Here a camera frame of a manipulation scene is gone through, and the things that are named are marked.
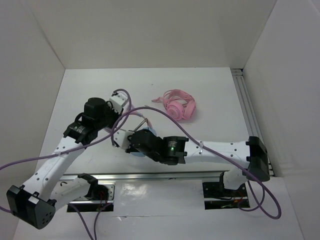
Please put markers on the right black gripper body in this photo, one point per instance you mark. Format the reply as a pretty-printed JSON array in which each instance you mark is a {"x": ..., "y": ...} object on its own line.
[{"x": 131, "y": 147}]

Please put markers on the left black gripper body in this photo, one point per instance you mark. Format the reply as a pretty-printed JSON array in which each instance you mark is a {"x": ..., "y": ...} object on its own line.
[{"x": 110, "y": 117}]

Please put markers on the blue pink cat-ear headphones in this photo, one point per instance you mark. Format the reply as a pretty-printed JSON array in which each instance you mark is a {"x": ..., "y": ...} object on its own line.
[{"x": 144, "y": 125}]

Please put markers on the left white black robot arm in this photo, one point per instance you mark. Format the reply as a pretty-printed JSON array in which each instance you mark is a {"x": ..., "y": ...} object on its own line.
[{"x": 37, "y": 199}]

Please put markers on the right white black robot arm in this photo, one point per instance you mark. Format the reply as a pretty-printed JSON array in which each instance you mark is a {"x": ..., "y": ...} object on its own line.
[{"x": 182, "y": 150}]

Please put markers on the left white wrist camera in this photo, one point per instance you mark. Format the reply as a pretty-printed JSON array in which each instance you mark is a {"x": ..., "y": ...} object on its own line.
[{"x": 118, "y": 101}]

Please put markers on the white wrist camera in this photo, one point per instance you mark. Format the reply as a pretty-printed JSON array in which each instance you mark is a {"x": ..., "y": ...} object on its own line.
[
  {"x": 118, "y": 101},
  {"x": 121, "y": 139}
]

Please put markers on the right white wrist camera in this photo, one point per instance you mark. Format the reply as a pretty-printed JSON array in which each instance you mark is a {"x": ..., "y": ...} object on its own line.
[{"x": 121, "y": 139}]

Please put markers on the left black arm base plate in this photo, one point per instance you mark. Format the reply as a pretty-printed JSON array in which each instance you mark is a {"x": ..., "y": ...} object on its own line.
[{"x": 105, "y": 192}]

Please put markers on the front aluminium rail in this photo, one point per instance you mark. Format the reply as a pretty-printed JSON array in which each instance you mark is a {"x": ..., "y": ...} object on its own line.
[{"x": 206, "y": 176}]

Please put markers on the aluminium rail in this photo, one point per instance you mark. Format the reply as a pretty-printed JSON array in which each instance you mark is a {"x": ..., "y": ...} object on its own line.
[
  {"x": 250, "y": 112},
  {"x": 206, "y": 176}
]

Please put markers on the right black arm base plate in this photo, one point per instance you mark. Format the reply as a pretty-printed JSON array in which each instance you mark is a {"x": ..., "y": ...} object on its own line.
[{"x": 213, "y": 190}]

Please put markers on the right side aluminium rail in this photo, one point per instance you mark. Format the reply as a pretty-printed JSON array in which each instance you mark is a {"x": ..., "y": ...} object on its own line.
[{"x": 250, "y": 112}]

